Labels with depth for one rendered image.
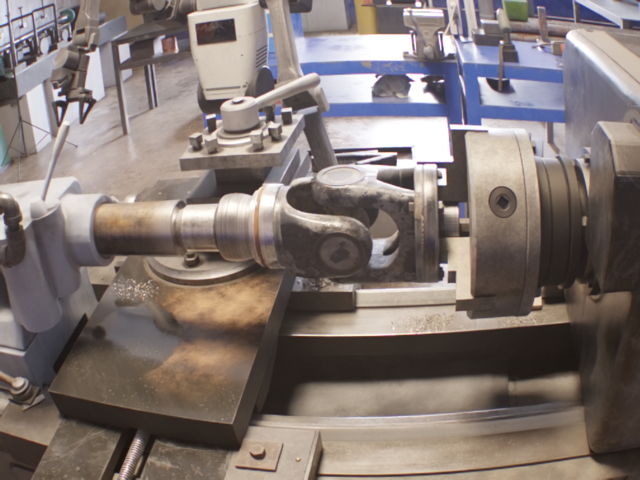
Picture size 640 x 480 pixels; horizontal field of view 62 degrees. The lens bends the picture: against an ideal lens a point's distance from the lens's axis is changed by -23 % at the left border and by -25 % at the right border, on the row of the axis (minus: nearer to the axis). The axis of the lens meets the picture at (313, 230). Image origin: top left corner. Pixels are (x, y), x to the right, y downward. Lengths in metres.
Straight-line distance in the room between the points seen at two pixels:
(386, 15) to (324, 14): 1.43
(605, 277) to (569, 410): 0.32
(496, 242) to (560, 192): 0.12
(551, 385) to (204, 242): 0.66
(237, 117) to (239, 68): 0.94
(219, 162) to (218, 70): 1.01
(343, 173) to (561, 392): 0.58
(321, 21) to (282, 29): 5.88
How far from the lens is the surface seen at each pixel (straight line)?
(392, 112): 2.64
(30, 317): 0.99
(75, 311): 1.22
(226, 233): 0.86
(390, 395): 1.12
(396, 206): 0.80
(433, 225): 0.78
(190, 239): 0.89
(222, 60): 2.00
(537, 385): 1.15
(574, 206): 0.79
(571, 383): 1.16
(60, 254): 0.96
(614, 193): 0.61
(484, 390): 1.13
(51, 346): 1.13
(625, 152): 0.61
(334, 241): 0.80
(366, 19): 6.37
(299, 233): 0.81
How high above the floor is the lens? 1.51
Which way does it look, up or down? 29 degrees down
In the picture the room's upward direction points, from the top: 7 degrees counter-clockwise
